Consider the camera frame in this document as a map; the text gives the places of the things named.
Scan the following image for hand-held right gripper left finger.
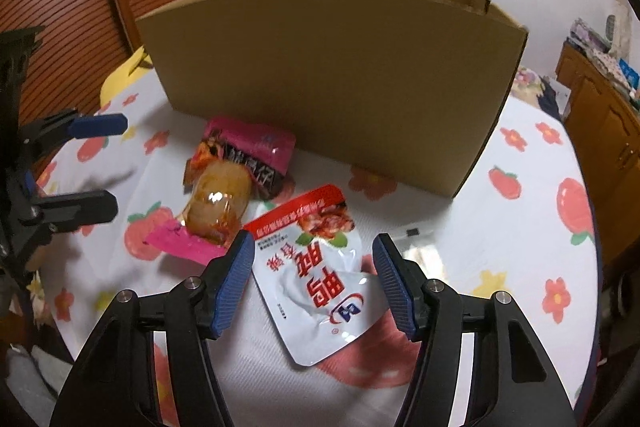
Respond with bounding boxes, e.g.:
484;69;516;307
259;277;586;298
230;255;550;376
50;229;257;427

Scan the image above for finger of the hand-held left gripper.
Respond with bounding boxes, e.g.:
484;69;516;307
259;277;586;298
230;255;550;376
20;189;118;234
22;109;128;144

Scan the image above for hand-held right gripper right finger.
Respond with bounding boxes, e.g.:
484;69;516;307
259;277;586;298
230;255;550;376
372;233;576;427

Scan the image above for red white snack packet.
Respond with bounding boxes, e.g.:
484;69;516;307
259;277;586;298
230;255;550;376
242;184;388;367

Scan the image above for pink chicken snack packet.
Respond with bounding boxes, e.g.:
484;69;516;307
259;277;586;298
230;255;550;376
145;116;297;265

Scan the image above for brown cardboard box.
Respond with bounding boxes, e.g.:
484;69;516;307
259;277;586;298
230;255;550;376
135;0;529;200

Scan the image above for small clear plastic packet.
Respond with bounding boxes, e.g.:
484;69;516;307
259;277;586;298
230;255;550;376
392;224;438;260

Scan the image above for yellow plush toy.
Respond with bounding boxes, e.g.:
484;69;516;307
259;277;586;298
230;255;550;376
100;47;156;112

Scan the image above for dark blue cloth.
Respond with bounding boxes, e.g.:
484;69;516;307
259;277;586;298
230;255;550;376
539;79;562;120

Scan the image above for wooden sideboard cabinet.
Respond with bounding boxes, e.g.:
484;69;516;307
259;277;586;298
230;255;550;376
555;39;640;268

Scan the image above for purple patterned packs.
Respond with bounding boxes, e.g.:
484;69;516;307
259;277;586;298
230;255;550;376
567;18;613;52

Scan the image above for blue box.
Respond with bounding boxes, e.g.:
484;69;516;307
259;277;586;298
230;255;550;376
617;57;640;88

